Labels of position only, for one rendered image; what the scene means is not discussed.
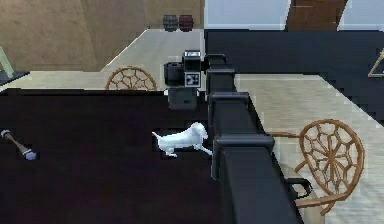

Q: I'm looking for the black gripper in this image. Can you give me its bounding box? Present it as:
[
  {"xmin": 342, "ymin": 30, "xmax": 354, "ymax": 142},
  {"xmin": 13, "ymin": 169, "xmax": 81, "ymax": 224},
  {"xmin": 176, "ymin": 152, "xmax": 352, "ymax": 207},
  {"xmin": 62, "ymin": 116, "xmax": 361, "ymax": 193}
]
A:
[{"xmin": 163, "ymin": 61, "xmax": 198, "ymax": 111}]

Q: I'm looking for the dark dining table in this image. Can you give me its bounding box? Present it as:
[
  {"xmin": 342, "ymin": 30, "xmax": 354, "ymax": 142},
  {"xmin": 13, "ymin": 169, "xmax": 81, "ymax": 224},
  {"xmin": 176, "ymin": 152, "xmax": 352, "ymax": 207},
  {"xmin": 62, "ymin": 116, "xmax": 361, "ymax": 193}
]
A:
[{"xmin": 0, "ymin": 87, "xmax": 225, "ymax": 224}]

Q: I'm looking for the brown wicker round-back chair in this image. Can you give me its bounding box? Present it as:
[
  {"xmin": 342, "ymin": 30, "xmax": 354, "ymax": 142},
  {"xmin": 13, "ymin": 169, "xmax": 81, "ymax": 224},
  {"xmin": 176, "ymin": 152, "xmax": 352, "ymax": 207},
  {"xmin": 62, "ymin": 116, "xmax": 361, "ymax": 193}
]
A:
[
  {"xmin": 266, "ymin": 118, "xmax": 366, "ymax": 217},
  {"xmin": 105, "ymin": 66, "xmax": 158, "ymax": 92}
]

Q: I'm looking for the white dog figurine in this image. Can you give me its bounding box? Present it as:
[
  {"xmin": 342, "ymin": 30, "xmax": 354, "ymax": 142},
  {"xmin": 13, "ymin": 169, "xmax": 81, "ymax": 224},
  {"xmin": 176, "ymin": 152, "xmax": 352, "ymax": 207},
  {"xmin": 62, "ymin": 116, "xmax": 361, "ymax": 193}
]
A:
[{"xmin": 151, "ymin": 122, "xmax": 213, "ymax": 158}]

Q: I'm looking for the grey barrel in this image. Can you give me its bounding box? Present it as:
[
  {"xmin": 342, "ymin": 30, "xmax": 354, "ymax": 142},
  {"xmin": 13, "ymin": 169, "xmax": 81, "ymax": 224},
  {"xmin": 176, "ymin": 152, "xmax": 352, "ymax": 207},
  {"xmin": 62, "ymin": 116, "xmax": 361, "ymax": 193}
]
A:
[{"xmin": 162, "ymin": 14, "xmax": 180, "ymax": 33}]

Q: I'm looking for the dark red barrel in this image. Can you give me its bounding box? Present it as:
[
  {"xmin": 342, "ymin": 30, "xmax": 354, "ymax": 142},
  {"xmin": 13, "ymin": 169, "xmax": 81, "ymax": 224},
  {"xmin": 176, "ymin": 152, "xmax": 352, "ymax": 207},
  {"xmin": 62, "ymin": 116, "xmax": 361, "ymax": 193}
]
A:
[{"xmin": 178, "ymin": 14, "xmax": 195, "ymax": 33}]

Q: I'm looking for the brown wooden door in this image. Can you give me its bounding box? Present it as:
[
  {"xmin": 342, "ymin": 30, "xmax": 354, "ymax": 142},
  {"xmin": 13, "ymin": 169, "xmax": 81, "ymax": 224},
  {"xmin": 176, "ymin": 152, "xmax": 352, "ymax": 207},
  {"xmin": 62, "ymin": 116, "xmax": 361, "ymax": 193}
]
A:
[{"xmin": 284, "ymin": 0, "xmax": 349, "ymax": 32}]

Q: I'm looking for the pale green frame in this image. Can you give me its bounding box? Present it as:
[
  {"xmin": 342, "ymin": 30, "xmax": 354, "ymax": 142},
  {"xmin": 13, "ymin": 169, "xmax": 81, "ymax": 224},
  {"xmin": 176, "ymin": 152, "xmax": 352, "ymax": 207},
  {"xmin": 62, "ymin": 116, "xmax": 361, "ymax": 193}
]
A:
[{"xmin": 0, "ymin": 45, "xmax": 16, "ymax": 80}]

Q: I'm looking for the tan wooden frame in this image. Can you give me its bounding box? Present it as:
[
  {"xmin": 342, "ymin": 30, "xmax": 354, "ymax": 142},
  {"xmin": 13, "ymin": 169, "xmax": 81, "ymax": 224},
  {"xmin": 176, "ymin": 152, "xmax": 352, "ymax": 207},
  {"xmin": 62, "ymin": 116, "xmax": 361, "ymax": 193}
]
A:
[{"xmin": 367, "ymin": 48, "xmax": 384, "ymax": 79}]

